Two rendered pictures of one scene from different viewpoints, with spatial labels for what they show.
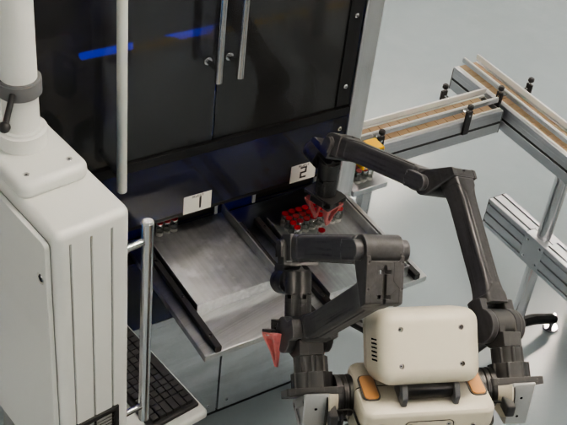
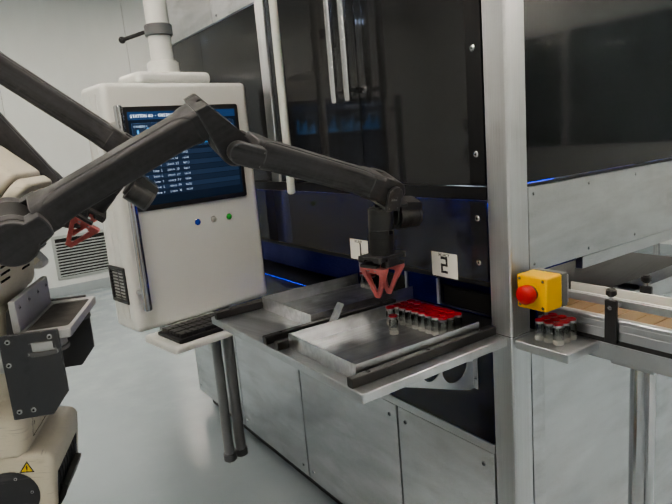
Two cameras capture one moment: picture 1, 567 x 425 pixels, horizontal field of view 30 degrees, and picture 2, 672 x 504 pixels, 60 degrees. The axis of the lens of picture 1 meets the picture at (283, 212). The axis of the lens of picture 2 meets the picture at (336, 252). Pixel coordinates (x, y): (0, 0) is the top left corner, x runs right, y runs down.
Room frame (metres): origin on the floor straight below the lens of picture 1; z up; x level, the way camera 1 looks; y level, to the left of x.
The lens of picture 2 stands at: (2.22, -1.41, 1.34)
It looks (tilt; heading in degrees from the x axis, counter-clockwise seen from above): 11 degrees down; 92
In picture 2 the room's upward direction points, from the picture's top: 5 degrees counter-clockwise
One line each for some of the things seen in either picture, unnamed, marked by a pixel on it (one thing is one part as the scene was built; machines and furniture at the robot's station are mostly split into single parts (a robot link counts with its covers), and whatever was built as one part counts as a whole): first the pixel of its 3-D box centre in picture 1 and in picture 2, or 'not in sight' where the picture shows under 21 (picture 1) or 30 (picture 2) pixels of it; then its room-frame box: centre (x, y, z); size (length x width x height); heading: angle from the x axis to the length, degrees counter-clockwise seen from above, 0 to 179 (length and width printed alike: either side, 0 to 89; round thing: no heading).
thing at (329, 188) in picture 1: (326, 186); (381, 245); (2.28, -0.11, 1.09); 0.10 x 0.07 x 0.07; 50
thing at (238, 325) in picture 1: (275, 261); (353, 325); (2.20, 0.00, 0.87); 0.70 x 0.48 x 0.02; 126
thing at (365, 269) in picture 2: (325, 208); (380, 276); (2.27, -0.11, 1.02); 0.07 x 0.07 x 0.09; 50
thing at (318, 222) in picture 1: (315, 221); (419, 320); (2.36, -0.10, 0.90); 0.18 x 0.02 x 0.05; 125
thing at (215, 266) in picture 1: (210, 255); (337, 297); (2.16, 0.18, 0.90); 0.34 x 0.26 x 0.04; 36
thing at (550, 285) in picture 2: (367, 153); (541, 289); (2.60, -0.23, 0.99); 0.08 x 0.07 x 0.07; 36
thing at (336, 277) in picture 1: (336, 246); (382, 335); (2.27, -0.16, 0.90); 0.34 x 0.26 x 0.04; 35
